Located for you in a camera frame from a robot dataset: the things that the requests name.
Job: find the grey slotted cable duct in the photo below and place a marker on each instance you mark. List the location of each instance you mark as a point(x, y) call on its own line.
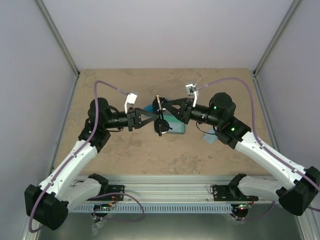
point(160, 208)

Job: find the grey-blue teal-lined glasses case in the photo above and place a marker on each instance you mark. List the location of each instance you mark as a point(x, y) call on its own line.
point(176, 126)

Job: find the blue cleaning cloth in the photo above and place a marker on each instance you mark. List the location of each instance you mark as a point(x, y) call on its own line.
point(210, 136)

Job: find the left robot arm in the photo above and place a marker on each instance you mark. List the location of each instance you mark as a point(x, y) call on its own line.
point(49, 202)

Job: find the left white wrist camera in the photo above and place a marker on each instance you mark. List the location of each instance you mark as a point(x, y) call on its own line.
point(130, 100)

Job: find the aluminium frame post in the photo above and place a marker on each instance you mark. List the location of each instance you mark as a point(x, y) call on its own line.
point(277, 35)
point(57, 36)

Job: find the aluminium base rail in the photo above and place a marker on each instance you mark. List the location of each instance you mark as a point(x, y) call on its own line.
point(169, 188)

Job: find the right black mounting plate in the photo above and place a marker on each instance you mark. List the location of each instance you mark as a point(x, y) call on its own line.
point(224, 193)

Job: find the brown tortoiseshell sunglasses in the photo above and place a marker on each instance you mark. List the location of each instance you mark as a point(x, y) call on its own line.
point(161, 126)

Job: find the left small circuit board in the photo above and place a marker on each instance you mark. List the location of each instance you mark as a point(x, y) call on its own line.
point(104, 207)

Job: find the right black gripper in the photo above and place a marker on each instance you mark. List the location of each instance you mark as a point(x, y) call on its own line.
point(184, 113)

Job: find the right small circuit board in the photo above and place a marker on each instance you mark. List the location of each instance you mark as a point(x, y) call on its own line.
point(241, 207)

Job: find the right aluminium frame post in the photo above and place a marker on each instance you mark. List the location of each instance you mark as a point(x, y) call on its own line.
point(277, 35)

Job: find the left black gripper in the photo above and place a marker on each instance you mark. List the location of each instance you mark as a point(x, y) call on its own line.
point(134, 118)

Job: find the blue hard glasses case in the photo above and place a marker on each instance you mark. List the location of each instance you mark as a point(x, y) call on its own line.
point(148, 108)

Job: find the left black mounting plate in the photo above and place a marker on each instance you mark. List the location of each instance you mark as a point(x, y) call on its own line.
point(112, 189)

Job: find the small circuit board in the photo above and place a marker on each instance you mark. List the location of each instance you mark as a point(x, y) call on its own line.
point(104, 207)
point(241, 207)

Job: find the black mounting plate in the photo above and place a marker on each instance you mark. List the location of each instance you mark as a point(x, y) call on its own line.
point(112, 189)
point(224, 193)

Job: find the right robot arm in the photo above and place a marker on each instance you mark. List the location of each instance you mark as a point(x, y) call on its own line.
point(294, 187)

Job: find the left aluminium frame post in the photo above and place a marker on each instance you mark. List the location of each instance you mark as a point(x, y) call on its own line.
point(57, 36)

